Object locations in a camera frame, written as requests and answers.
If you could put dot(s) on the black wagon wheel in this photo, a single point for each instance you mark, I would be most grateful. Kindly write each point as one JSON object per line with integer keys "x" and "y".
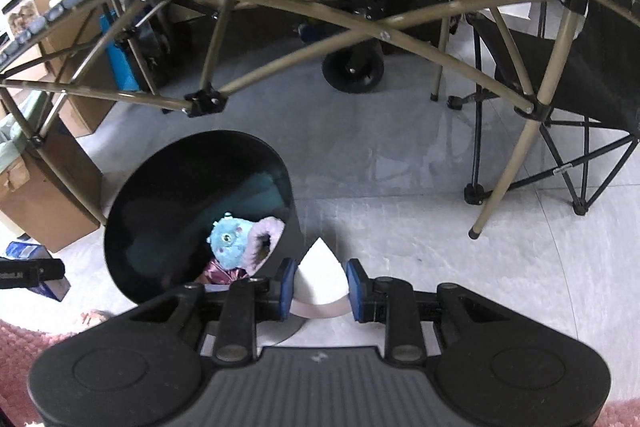
{"x": 352, "y": 72}

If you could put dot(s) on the mauve satin pouch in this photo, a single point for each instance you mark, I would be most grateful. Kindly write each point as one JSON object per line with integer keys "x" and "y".
{"x": 220, "y": 274}

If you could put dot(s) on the pink fluffy garment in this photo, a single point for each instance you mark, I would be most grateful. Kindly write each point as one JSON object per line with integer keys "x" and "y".
{"x": 25, "y": 347}

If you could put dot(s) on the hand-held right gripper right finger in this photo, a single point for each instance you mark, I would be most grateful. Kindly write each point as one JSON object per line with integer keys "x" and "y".
{"x": 356, "y": 289}

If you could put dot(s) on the blue bag under table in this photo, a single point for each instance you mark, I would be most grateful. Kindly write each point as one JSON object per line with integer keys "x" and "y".
{"x": 120, "y": 62}

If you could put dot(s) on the cardboard box with green liner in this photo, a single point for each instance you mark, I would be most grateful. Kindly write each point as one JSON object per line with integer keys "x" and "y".
{"x": 35, "y": 207}

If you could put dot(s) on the tan folding slat table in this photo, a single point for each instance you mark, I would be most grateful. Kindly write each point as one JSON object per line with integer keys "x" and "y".
{"x": 549, "y": 72}

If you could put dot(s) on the black folding chair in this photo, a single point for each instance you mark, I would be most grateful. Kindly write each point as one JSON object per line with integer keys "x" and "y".
{"x": 600, "y": 72}

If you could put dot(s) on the brown cardboard box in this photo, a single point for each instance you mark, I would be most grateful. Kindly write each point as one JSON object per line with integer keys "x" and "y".
{"x": 85, "y": 112}

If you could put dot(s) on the blue white packet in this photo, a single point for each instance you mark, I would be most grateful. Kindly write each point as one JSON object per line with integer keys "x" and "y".
{"x": 25, "y": 251}

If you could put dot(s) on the pale pink knitted cloth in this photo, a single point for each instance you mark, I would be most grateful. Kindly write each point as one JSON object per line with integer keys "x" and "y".
{"x": 267, "y": 232}

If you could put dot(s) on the clear photo frame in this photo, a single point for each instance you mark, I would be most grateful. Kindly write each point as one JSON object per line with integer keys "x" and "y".
{"x": 22, "y": 17}

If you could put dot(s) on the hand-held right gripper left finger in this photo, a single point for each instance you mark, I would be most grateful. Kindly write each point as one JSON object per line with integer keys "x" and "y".
{"x": 286, "y": 289}

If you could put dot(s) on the black round bin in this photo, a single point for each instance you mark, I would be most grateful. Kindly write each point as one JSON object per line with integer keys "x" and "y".
{"x": 165, "y": 207}

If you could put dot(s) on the white pink-edged wedge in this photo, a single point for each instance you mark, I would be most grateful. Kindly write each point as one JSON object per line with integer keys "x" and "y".
{"x": 320, "y": 272}

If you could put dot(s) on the light blue plush toy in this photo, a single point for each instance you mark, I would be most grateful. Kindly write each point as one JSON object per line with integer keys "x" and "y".
{"x": 230, "y": 242}

